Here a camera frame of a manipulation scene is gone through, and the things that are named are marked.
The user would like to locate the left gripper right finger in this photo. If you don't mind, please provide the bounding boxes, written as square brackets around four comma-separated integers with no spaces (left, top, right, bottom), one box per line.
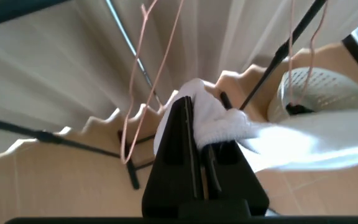
[200,139,270,217]

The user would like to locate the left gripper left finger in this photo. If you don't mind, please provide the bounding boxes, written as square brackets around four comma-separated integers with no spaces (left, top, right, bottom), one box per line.
[141,95,205,218]

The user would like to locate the white printed t-shirt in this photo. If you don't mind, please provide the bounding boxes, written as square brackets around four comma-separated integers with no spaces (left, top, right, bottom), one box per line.
[153,77,358,174]

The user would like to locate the pink clothes hanger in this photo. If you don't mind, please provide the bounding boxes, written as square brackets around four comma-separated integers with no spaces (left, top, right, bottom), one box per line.
[287,0,329,106]
[119,0,186,165]

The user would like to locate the white laundry basket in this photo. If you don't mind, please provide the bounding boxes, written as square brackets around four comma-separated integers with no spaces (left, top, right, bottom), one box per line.
[266,67,358,123]

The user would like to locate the silver curtain wand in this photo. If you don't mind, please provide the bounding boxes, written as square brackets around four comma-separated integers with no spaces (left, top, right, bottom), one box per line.
[105,0,163,106]

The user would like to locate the white curtain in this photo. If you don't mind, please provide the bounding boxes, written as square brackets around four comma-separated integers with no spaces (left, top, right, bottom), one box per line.
[0,0,358,170]

